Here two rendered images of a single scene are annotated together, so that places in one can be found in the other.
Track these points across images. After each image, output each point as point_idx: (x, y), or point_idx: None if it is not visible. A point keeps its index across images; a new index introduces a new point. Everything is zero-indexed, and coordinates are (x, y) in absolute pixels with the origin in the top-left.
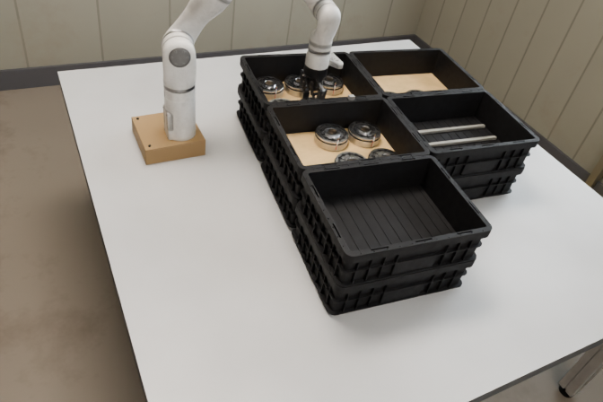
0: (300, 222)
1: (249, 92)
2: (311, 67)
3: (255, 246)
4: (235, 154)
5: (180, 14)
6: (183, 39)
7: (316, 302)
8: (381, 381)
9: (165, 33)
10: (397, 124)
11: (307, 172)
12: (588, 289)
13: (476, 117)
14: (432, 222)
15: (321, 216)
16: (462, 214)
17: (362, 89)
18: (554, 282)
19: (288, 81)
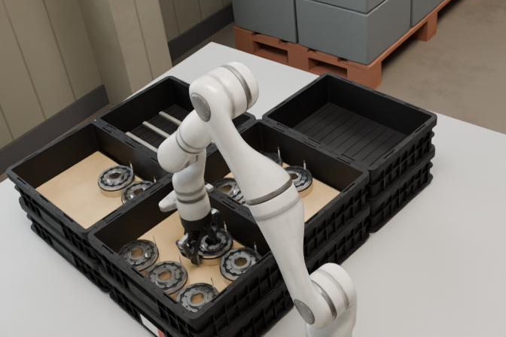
0: (385, 199)
1: (242, 299)
2: (210, 207)
3: (413, 249)
4: (297, 335)
5: (303, 271)
6: (330, 266)
7: (428, 191)
8: (453, 141)
9: (324, 302)
10: (217, 156)
11: (370, 167)
12: (268, 83)
13: None
14: (314, 125)
15: (409, 146)
16: (310, 98)
17: (150, 211)
18: (276, 96)
19: (172, 287)
